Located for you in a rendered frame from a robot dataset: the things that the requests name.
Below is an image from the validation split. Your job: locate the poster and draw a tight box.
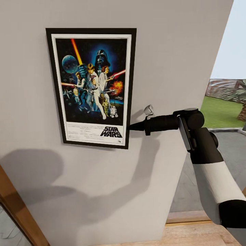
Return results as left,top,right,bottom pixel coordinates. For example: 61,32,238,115
46,28,137,149

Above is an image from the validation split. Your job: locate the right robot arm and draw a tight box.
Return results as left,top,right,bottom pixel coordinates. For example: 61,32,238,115
127,104,246,246

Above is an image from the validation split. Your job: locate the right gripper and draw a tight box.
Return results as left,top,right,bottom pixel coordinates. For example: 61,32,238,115
127,115,167,136

